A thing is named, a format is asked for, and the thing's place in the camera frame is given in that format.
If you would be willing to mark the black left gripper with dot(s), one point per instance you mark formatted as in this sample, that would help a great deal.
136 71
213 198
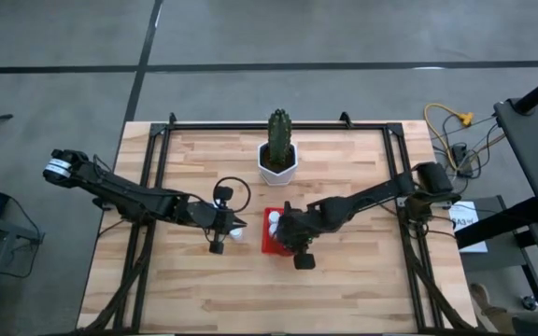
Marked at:
217 221

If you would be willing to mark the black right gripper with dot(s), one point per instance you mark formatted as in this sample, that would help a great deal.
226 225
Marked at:
299 228

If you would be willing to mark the red plastic mesh basket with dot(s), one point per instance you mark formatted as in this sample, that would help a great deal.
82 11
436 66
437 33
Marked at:
266 242

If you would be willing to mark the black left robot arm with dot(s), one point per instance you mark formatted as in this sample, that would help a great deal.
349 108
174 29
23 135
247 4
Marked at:
110 186

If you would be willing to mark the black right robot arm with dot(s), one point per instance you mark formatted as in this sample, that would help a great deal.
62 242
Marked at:
367 198

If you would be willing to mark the white hexagonal plant pot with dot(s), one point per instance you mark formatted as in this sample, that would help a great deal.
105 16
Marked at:
278 179

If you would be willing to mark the white paper sheet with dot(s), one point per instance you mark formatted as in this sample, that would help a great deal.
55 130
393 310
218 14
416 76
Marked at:
472 212

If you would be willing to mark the black power strip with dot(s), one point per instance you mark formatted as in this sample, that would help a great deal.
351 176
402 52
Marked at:
461 156

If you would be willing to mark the black metal stand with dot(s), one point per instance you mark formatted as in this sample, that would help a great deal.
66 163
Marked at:
17 232

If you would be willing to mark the black caster wheel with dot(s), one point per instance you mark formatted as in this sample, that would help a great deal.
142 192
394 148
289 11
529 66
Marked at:
530 302

